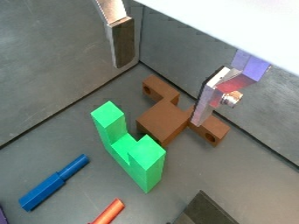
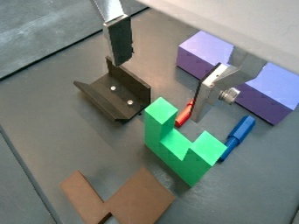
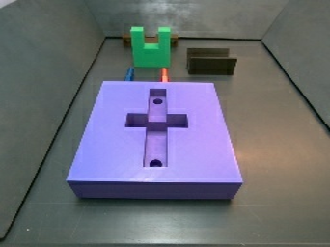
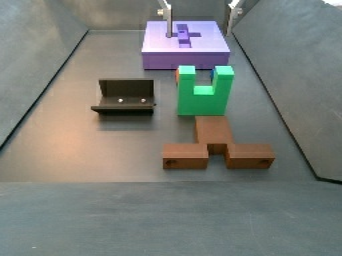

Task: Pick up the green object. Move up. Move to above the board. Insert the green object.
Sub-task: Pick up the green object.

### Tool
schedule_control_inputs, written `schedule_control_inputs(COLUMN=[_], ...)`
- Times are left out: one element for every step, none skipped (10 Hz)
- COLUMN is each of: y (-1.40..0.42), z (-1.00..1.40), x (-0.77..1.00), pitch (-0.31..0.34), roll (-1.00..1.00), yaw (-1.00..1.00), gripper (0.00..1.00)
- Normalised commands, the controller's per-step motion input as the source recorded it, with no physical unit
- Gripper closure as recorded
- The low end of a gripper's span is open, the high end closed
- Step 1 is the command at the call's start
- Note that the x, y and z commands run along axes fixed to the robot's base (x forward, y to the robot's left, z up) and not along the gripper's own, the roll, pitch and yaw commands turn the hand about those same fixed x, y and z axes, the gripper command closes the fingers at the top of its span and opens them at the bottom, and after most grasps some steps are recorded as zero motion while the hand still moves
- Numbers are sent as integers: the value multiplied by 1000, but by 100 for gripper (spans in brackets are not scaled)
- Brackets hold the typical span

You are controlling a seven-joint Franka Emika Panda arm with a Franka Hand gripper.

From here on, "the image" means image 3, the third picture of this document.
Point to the dark grey slotted block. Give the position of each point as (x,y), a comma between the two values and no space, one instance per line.
(210,61)

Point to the purple board with cross slot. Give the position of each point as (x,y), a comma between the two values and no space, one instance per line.
(155,144)

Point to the blue peg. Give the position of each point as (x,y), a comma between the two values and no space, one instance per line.
(129,74)

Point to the brown T-shaped block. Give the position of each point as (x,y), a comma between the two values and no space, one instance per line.
(150,40)

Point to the orange peg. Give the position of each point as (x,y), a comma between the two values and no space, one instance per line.
(164,75)

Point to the green U-shaped block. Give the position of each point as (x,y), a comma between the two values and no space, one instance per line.
(150,55)

